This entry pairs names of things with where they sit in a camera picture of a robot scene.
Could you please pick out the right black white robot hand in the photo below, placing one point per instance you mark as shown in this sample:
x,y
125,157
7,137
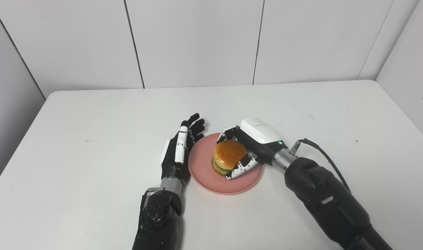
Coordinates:
x,y
256,142

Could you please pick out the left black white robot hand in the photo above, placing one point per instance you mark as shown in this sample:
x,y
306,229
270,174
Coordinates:
x,y
178,152

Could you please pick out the toy hamburger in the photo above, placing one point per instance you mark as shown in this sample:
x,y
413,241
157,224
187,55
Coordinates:
x,y
228,156

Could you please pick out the pink round plate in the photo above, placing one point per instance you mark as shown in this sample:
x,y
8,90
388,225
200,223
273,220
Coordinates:
x,y
228,178

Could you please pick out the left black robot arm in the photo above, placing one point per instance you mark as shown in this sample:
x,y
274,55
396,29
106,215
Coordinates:
x,y
159,218

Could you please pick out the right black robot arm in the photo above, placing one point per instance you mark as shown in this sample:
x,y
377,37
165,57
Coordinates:
x,y
326,201

